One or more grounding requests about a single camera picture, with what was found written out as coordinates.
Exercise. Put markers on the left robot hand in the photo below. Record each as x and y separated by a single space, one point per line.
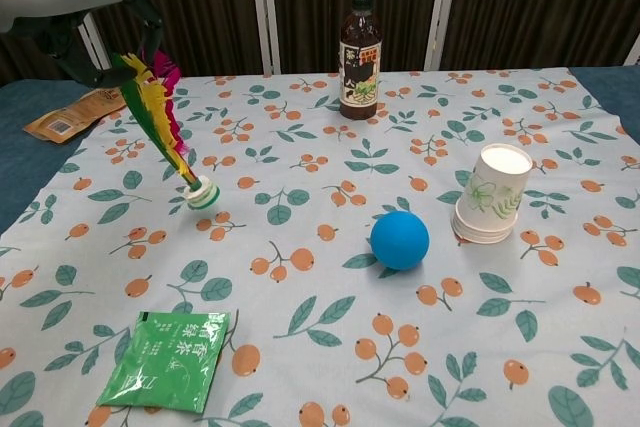
60 2

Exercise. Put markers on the colourful feather shuttlecock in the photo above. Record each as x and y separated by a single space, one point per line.
160 112

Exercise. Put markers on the floral tablecloth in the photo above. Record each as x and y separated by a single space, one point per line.
350 257

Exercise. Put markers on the orange snack pouch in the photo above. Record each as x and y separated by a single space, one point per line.
75 114

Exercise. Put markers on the folding screen partition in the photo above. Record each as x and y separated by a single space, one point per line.
350 2

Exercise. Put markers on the dark tea bottle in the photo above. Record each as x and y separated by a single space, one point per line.
360 67

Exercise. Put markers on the green tea packet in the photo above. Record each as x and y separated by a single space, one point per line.
167 364

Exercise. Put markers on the blue ball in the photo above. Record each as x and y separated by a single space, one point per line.
400 241

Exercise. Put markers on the stacked white paper cups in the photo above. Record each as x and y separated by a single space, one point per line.
492 197

